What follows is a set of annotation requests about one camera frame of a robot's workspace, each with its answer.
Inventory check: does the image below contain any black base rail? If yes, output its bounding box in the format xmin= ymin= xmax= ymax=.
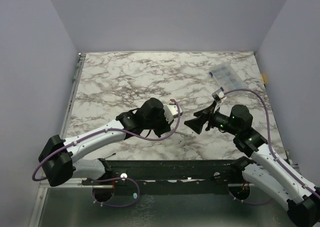
xmin=82 ymin=159 xmax=261 ymax=195

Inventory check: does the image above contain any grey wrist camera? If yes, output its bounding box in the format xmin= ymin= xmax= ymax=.
xmin=163 ymin=104 xmax=183 ymax=123
xmin=211 ymin=87 xmax=226 ymax=107

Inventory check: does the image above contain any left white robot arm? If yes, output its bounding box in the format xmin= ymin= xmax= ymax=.
xmin=32 ymin=97 xmax=181 ymax=187

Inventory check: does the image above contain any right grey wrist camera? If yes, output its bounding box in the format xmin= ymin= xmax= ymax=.
xmin=211 ymin=87 xmax=226 ymax=107

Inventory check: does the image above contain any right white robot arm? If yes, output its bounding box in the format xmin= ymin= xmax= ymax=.
xmin=184 ymin=103 xmax=320 ymax=227

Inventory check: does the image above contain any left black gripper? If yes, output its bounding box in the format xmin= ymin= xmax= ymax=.
xmin=144 ymin=110 xmax=175 ymax=138

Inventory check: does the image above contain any metal side rail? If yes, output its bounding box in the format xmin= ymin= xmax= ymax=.
xmin=59 ymin=53 xmax=87 ymax=141

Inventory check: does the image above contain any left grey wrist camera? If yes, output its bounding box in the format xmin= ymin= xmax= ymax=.
xmin=163 ymin=104 xmax=183 ymax=123

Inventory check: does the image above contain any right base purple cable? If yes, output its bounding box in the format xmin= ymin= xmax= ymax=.
xmin=233 ymin=196 xmax=275 ymax=207

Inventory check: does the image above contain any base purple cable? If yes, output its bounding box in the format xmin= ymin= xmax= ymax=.
xmin=92 ymin=178 xmax=140 ymax=208
xmin=233 ymin=196 xmax=275 ymax=207

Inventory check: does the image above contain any clear plastic organizer box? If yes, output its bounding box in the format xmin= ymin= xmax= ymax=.
xmin=209 ymin=62 xmax=247 ymax=92

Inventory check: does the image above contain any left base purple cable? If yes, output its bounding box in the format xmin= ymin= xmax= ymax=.
xmin=92 ymin=178 xmax=140 ymax=208

